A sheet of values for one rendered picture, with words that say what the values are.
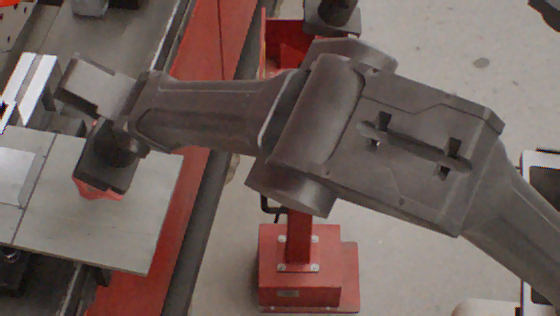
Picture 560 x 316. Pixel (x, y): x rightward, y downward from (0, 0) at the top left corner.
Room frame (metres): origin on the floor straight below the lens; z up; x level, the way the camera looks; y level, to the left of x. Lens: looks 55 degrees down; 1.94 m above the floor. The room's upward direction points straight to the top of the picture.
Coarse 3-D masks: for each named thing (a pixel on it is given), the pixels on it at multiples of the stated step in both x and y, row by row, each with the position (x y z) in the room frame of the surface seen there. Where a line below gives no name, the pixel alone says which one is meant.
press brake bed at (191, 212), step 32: (192, 0) 1.15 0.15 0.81; (224, 0) 1.35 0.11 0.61; (256, 0) 1.64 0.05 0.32; (192, 32) 1.13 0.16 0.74; (224, 32) 1.34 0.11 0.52; (256, 32) 1.78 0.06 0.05; (192, 64) 1.11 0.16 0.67; (224, 64) 1.32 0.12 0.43; (256, 64) 1.67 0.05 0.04; (192, 160) 1.05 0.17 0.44; (224, 160) 1.32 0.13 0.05; (192, 192) 1.03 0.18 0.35; (192, 224) 1.12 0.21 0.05; (160, 256) 0.81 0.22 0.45; (192, 256) 1.03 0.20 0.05; (96, 288) 0.58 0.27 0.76; (128, 288) 0.67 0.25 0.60; (160, 288) 0.78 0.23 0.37; (192, 288) 0.96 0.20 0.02
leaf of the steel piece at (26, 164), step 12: (0, 156) 0.66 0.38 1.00; (12, 156) 0.66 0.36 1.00; (24, 156) 0.66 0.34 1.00; (36, 156) 0.65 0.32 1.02; (0, 168) 0.64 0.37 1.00; (12, 168) 0.64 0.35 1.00; (24, 168) 0.64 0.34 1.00; (36, 168) 0.64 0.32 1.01; (0, 180) 0.62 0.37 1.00; (12, 180) 0.62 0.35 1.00; (24, 180) 0.61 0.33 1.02; (0, 192) 0.60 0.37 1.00; (12, 192) 0.60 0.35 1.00; (24, 192) 0.60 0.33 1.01; (12, 204) 0.58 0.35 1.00
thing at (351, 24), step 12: (312, 0) 1.07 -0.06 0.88; (324, 0) 1.04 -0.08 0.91; (336, 0) 1.03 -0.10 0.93; (312, 12) 1.04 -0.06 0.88; (324, 12) 1.03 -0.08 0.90; (336, 12) 1.02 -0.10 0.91; (348, 12) 1.02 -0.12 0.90; (360, 12) 1.07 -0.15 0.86; (312, 24) 1.02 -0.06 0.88; (324, 24) 1.02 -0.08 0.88; (336, 24) 1.02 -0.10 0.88; (348, 24) 1.03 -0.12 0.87; (360, 24) 1.04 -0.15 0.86
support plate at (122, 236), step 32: (64, 160) 0.66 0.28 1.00; (160, 160) 0.66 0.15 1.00; (64, 192) 0.60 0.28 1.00; (128, 192) 0.61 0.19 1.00; (160, 192) 0.61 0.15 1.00; (0, 224) 0.55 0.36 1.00; (32, 224) 0.56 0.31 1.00; (64, 224) 0.56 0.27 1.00; (96, 224) 0.56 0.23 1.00; (128, 224) 0.56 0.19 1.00; (160, 224) 0.56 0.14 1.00; (64, 256) 0.51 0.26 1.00; (96, 256) 0.51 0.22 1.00; (128, 256) 0.51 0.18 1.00
